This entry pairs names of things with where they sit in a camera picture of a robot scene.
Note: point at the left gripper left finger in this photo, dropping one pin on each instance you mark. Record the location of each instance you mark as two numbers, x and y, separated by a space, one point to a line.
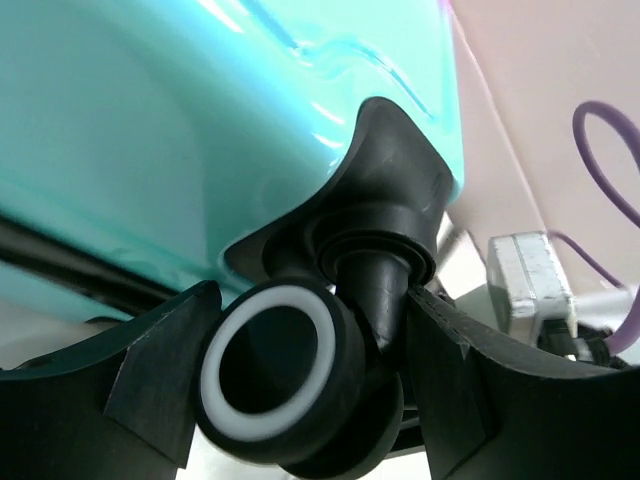
118 405

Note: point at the pink and teal kids suitcase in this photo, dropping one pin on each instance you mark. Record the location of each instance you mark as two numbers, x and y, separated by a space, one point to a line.
299 154

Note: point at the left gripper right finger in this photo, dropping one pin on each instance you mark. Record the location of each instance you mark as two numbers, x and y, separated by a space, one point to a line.
491 407

